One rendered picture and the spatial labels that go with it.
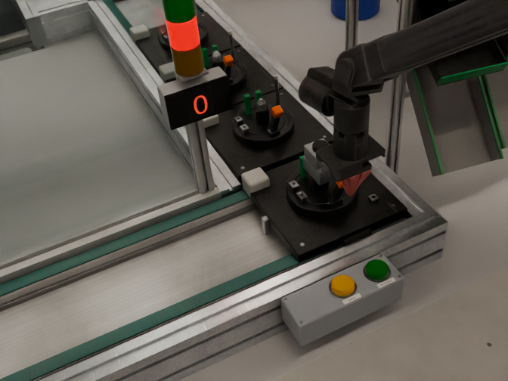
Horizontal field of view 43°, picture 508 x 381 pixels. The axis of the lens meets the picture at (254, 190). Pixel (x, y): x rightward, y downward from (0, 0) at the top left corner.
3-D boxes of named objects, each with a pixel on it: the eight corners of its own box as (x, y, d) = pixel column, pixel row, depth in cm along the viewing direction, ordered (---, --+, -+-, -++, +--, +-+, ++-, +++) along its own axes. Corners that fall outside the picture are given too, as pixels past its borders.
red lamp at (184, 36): (204, 45, 106) (200, 18, 103) (176, 54, 105) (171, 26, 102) (193, 33, 110) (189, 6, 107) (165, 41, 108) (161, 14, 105)
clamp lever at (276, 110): (279, 131, 139) (283, 111, 133) (271, 134, 139) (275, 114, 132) (271, 119, 141) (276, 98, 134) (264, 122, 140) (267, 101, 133)
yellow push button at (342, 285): (358, 293, 111) (359, 286, 109) (339, 302, 109) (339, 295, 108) (346, 278, 113) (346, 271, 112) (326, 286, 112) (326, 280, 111)
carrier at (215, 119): (336, 146, 141) (337, 98, 133) (239, 184, 135) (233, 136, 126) (285, 94, 158) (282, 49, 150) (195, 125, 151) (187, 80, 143)
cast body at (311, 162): (339, 178, 122) (339, 149, 118) (319, 186, 121) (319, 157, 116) (317, 154, 128) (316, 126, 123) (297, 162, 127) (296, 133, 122)
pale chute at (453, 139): (492, 161, 128) (503, 158, 124) (432, 177, 126) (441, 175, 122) (454, 26, 129) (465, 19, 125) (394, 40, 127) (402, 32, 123)
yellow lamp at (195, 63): (208, 71, 110) (205, 45, 106) (181, 80, 108) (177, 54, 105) (197, 58, 113) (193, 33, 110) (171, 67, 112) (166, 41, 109)
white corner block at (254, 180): (271, 193, 132) (270, 178, 129) (251, 200, 131) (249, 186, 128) (261, 180, 135) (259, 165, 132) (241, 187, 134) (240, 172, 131)
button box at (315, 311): (402, 298, 115) (405, 277, 111) (300, 348, 110) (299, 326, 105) (380, 273, 120) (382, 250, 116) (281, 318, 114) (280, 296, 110)
